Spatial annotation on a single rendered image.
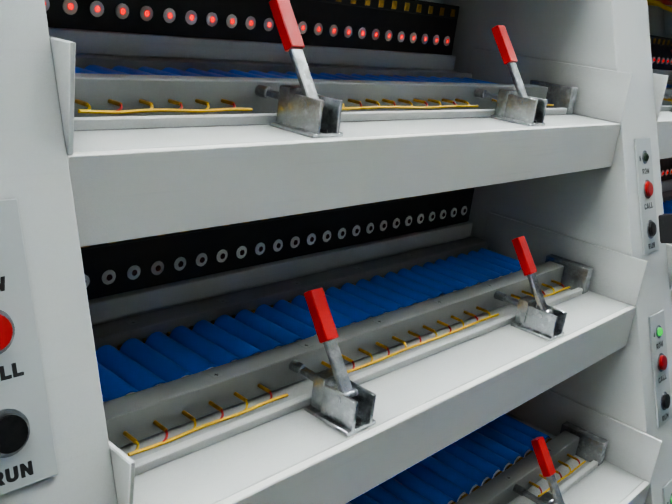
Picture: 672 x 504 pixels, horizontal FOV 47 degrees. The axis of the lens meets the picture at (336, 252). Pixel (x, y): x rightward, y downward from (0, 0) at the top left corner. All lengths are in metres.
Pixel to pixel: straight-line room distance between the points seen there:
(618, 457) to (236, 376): 0.52
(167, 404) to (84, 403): 0.11
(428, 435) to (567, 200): 0.39
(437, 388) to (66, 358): 0.30
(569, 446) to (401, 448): 0.37
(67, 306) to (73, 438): 0.06
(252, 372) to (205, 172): 0.16
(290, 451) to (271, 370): 0.07
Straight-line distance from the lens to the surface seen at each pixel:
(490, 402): 0.64
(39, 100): 0.37
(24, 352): 0.36
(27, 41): 0.37
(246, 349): 0.56
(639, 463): 0.91
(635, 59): 0.90
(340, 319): 0.63
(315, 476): 0.48
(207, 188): 0.42
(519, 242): 0.72
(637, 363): 0.88
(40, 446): 0.37
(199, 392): 0.49
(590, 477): 0.89
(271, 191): 0.45
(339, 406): 0.51
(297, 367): 0.54
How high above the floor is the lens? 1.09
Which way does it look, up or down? 5 degrees down
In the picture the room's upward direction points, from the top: 7 degrees counter-clockwise
